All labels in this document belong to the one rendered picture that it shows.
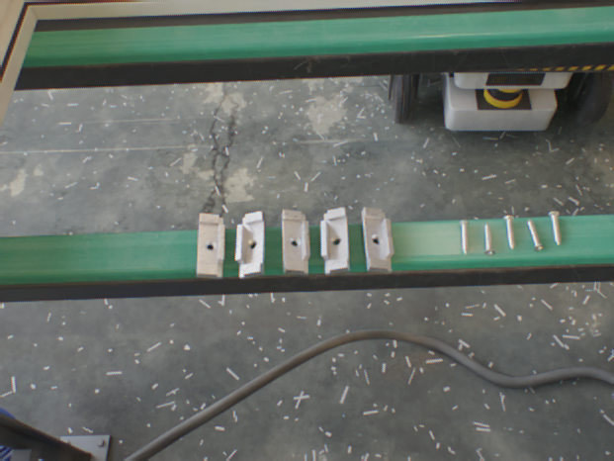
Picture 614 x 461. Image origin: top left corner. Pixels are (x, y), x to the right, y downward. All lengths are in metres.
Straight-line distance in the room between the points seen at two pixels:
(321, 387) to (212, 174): 0.64
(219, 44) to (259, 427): 0.88
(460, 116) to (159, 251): 1.18
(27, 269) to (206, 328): 0.92
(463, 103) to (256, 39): 1.02
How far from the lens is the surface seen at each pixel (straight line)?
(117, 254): 0.43
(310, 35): 0.54
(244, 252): 0.40
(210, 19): 0.59
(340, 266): 0.39
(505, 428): 1.29
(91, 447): 1.33
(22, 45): 0.60
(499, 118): 1.55
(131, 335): 1.38
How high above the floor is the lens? 1.22
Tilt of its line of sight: 60 degrees down
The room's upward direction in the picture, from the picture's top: 4 degrees counter-clockwise
